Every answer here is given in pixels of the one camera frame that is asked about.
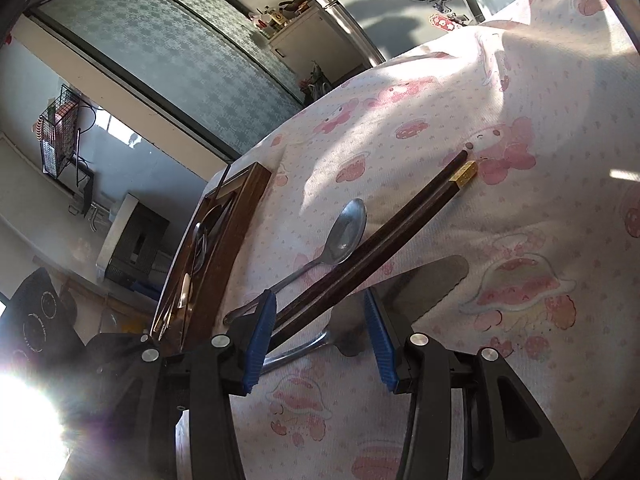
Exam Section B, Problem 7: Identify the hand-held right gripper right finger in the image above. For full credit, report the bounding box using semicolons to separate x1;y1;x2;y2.
363;287;582;480

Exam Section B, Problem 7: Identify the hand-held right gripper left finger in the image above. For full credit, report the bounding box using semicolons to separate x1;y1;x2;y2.
135;289;278;480

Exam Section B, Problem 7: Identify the large metal spoon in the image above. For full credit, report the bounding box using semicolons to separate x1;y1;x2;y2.
177;220;214;311

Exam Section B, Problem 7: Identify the dark wooden chopstick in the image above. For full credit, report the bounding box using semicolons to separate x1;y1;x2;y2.
270;161;477;353
274;146;473;323

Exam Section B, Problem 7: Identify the brown wooden tray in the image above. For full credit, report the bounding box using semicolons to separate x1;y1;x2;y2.
150;161;272;356

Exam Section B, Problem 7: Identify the metal serrated cake server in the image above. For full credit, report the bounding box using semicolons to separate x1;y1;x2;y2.
260;254;470;374

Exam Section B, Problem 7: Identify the metal fork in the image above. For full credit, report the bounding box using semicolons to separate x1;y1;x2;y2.
150;272;196;344

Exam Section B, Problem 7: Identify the small metal spoon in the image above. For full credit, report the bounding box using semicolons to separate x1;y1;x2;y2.
223;198;368;326

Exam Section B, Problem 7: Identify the metal topped small cabinet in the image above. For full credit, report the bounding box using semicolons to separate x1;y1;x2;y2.
95;192;171;287

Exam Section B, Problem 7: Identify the pink printed white tablecloth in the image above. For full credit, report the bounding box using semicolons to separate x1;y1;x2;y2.
175;0;640;480

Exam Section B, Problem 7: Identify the metal faucet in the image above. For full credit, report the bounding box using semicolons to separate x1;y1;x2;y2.
67;195;109;231

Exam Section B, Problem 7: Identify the black induction cooktop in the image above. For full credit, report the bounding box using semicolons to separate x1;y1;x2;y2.
0;267;79;357

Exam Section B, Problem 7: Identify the bag on floor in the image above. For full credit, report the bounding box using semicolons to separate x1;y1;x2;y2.
299;60;331;106

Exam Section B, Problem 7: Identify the white kitchen cabinet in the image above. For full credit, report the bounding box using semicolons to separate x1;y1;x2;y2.
267;5;369;84

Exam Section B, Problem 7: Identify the patterned frosted sliding door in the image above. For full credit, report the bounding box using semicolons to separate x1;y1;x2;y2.
25;0;312;161

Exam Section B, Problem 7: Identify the group of condiment bottles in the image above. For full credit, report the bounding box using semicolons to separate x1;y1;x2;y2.
250;0;314;31

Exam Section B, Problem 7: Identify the pink character fridge magnet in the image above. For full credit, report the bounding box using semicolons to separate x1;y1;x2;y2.
429;13;467;31

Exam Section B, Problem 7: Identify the black wire wall rack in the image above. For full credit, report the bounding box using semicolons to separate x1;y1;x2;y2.
36;85;84;179

